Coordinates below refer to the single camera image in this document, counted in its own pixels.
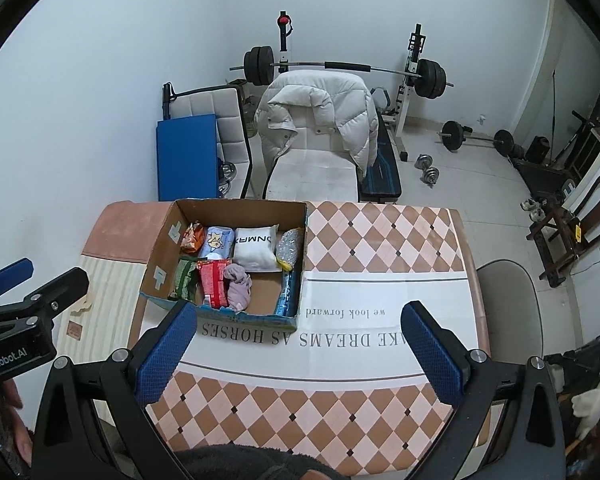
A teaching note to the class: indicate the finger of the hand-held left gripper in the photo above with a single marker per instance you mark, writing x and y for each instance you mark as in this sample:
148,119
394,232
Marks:
10,271
65,287

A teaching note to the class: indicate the torn paper scrap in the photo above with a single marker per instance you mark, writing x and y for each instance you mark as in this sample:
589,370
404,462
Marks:
82,302

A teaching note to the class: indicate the white pillow pack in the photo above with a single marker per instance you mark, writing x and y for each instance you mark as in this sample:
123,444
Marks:
255,250

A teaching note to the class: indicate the beige round stool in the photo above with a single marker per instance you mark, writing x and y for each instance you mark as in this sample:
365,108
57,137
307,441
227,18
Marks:
507,300

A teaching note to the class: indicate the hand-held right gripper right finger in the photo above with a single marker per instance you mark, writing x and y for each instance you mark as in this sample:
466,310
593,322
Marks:
432,355

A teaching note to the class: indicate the white armchair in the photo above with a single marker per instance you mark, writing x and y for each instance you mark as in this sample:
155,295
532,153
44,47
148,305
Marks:
315,165

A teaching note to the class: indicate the white puffer jacket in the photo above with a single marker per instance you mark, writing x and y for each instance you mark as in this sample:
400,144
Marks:
345,110

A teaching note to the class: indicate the small brown sticker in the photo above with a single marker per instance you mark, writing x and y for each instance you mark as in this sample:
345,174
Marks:
75,329

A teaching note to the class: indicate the short barbell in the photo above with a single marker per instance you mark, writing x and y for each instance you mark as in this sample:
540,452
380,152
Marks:
452,134

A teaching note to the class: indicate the blue tube packet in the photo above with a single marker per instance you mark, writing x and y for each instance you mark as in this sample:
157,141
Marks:
287,290

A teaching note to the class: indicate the long barbell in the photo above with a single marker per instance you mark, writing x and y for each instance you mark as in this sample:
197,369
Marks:
340,66

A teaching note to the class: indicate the white padded chair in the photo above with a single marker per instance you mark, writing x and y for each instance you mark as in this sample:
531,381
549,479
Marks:
227,115

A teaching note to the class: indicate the black weight bench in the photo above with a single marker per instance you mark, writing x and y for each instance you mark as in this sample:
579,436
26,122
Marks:
380,175

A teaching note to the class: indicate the blue cartoon tissue pack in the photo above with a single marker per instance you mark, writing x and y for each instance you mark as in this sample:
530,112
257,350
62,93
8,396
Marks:
216,242

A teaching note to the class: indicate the person's left hand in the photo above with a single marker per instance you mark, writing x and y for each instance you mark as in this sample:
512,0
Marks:
16,397

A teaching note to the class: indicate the green snack packet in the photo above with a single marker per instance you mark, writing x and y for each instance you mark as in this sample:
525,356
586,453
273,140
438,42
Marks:
185,280

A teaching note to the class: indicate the orange cartoon snack packet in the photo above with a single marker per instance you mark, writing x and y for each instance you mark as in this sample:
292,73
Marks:
192,237

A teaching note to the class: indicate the person's black fleece clothing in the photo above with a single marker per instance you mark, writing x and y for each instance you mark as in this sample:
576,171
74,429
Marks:
250,465

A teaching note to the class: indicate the chrome dumbbell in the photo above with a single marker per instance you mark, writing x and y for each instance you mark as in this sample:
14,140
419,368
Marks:
423,162

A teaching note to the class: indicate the blue mat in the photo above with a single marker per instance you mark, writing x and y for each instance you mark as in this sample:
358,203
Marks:
186,157

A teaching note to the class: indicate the white barbell rack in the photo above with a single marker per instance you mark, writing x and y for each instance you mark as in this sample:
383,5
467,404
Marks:
410,90

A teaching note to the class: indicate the white shoe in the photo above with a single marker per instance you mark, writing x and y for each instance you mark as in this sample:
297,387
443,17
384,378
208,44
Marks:
538,213
528,204

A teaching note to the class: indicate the checkered tablecloth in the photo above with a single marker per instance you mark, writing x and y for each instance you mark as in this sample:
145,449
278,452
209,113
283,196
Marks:
300,410

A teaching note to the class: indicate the red snack packet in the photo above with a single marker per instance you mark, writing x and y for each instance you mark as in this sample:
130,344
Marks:
212,285

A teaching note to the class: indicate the black speaker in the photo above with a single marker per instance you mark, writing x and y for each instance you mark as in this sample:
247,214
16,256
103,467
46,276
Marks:
537,149

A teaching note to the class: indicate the cardboard box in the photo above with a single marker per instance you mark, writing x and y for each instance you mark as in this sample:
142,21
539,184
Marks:
265,290

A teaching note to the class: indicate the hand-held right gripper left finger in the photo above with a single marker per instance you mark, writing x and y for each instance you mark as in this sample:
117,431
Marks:
165,355

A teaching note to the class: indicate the clear speckled bag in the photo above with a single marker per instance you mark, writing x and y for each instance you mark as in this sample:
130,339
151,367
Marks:
290,247

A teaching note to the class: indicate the black exercise machine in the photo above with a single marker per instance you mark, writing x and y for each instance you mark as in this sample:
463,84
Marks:
542,172

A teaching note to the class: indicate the grey pink cloth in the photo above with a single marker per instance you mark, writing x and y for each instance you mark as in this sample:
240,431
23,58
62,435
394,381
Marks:
237,287

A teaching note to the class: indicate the dark wooden chair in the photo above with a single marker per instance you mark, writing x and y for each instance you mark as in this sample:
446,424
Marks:
595,210

